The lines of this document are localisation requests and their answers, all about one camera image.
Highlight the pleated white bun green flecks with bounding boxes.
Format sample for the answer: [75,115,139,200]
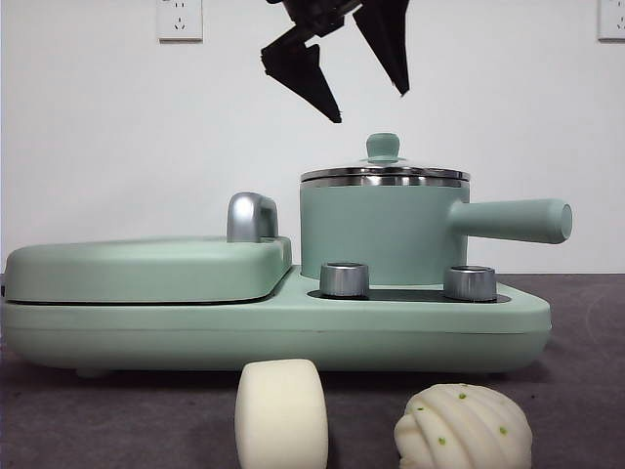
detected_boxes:
[394,382,534,469]

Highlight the silver control knob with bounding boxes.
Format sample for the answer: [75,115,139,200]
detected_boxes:
[318,261,371,300]
[442,265,499,302]

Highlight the mint green handled pot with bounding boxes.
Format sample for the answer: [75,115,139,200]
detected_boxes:
[298,174,574,290]

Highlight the mint green breakfast machine base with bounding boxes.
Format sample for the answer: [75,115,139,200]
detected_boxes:
[0,273,553,380]

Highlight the mint green griddle cover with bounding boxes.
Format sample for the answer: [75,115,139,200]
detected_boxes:
[3,234,295,305]

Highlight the white wall socket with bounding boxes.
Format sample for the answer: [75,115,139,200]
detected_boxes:
[597,0,625,43]
[156,0,204,43]

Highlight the chrome griddle cover handle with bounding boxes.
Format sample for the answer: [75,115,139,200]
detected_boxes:
[226,192,281,244]

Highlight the plain white steamed bun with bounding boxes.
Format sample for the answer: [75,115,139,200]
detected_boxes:
[233,359,329,469]

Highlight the glass lid with green knob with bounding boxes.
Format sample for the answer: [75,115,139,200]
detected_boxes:
[299,132,472,180]

